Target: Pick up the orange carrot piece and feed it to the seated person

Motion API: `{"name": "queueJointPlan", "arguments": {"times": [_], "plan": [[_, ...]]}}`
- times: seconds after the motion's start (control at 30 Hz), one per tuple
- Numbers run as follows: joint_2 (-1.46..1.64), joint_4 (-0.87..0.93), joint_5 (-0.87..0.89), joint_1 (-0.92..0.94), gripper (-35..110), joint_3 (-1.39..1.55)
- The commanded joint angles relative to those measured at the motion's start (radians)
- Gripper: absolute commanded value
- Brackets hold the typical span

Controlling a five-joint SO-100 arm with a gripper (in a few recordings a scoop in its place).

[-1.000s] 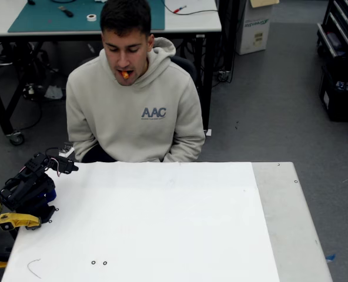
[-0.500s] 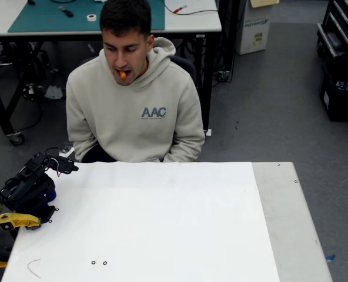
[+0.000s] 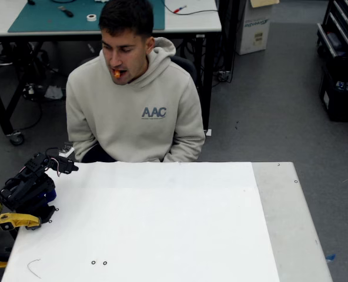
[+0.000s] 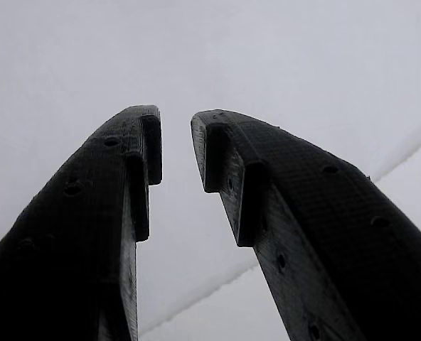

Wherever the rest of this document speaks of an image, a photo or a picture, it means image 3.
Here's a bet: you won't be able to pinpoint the grey caster wheel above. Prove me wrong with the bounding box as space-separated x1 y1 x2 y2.
8 131 25 146

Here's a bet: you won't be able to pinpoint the white crumpled rag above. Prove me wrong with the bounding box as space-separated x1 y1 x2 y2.
43 85 63 100

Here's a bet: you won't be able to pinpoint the man in beige hoodie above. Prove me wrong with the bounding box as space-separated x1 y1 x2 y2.
65 0 206 163

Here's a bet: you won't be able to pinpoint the white paper sheet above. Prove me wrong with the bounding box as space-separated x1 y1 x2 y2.
1 161 280 282

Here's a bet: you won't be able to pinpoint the green cutting mat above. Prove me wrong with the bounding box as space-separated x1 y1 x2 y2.
8 0 165 33

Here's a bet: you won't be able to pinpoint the black hand tool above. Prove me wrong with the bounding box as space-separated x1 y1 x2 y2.
58 5 75 18

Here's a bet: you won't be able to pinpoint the black office chair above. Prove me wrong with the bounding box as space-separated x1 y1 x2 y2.
170 55 198 89

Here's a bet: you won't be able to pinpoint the grey workbench with black legs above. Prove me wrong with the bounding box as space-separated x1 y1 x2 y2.
0 0 223 146

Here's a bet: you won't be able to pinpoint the white cardboard box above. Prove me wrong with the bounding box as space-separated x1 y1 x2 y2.
235 0 273 56

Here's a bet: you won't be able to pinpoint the beige manila folder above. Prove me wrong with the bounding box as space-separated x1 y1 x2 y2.
249 0 280 8

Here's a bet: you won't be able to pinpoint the black storage bin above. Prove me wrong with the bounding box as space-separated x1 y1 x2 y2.
319 63 348 123

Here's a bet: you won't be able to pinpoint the black drawer tool cabinet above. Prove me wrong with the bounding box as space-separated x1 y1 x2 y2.
316 0 348 59

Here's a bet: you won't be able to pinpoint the red white servo wire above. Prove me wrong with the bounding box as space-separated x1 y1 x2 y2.
49 158 63 178

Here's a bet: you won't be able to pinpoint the white wrist camera board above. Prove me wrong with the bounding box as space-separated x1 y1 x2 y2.
58 143 75 157

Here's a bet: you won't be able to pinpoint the black cable with red plugs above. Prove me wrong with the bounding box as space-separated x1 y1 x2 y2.
162 0 219 15

